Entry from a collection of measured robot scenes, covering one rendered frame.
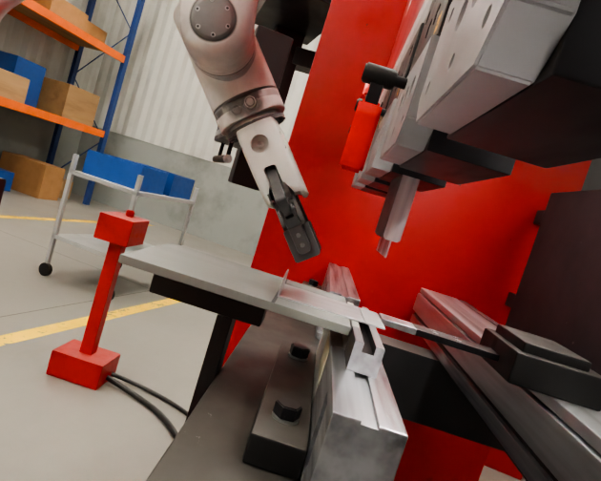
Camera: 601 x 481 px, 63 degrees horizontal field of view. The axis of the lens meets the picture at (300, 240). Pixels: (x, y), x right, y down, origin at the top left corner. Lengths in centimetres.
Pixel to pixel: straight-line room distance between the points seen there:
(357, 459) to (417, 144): 24
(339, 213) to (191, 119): 759
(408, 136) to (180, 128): 866
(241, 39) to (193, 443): 39
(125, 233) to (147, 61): 747
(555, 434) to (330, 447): 30
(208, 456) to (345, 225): 107
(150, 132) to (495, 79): 914
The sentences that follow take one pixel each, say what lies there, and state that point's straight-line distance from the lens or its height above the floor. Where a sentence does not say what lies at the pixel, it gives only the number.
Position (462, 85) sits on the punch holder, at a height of 117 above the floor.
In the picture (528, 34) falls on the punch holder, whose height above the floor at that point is 119.
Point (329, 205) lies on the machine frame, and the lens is 146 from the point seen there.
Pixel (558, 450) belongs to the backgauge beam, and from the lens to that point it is 62.
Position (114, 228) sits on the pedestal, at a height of 75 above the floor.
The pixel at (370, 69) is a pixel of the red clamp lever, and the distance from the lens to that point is 46.
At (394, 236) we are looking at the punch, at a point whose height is 111.
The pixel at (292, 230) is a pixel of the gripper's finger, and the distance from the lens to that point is 56.
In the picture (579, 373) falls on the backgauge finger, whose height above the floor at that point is 102.
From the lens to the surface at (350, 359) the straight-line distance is 49.
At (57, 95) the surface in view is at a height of 154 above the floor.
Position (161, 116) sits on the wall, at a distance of 923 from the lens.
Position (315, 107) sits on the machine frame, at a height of 139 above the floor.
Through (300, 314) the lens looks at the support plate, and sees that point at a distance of 53.
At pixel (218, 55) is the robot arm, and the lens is 54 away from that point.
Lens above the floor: 111
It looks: 4 degrees down
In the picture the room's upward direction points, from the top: 17 degrees clockwise
